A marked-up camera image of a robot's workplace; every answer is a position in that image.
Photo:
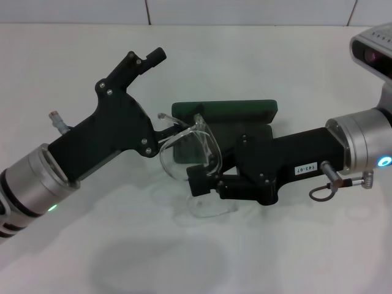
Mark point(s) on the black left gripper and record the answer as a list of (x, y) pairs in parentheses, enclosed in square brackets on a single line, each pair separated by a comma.
[(107, 134)]

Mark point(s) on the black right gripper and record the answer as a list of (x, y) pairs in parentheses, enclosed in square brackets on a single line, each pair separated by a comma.
[(291, 159)]

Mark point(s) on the clear white glasses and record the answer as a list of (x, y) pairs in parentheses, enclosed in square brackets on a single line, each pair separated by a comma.
[(196, 153)]

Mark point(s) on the green glasses case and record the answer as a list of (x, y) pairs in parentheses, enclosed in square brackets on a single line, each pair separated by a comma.
[(239, 107)]

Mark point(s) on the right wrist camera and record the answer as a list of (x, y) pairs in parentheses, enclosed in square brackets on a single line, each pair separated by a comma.
[(373, 52)]

